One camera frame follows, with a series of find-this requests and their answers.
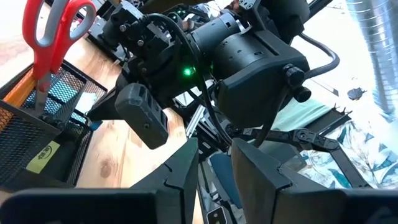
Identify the white blue patterned sheet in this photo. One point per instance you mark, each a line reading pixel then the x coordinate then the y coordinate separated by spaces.
pixel 367 155

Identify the red grey scissors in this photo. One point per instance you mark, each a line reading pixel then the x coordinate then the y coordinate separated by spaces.
pixel 51 40

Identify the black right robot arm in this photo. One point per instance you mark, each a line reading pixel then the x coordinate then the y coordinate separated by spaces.
pixel 252 68

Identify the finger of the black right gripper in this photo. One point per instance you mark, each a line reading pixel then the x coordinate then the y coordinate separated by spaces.
pixel 104 107

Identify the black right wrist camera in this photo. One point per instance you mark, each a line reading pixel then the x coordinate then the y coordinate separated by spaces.
pixel 143 116

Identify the black mesh desk organizer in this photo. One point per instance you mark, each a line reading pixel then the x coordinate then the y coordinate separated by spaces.
pixel 40 133

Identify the silver ventilation duct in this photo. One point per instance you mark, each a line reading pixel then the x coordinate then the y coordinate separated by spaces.
pixel 381 46

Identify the blue binder clip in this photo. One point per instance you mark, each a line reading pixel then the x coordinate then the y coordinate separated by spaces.
pixel 95 125

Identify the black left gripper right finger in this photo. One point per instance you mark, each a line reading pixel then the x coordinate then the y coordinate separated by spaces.
pixel 267 199

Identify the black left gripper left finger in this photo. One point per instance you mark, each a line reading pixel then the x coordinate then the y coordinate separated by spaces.
pixel 177 193

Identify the pale yellow sticky note pad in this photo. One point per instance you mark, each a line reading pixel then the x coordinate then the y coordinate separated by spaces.
pixel 86 102

